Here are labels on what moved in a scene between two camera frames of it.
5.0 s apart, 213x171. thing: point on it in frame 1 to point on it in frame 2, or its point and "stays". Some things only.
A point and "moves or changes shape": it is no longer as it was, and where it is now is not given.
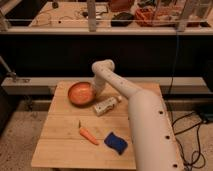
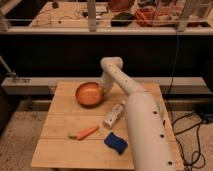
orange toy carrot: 85,133 to 82,134
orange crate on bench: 156,16 stays
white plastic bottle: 101,107 to 114,115
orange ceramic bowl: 81,94 moves or changes shape
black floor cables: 199,143 stays
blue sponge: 116,142 stays
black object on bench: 122,19 stays
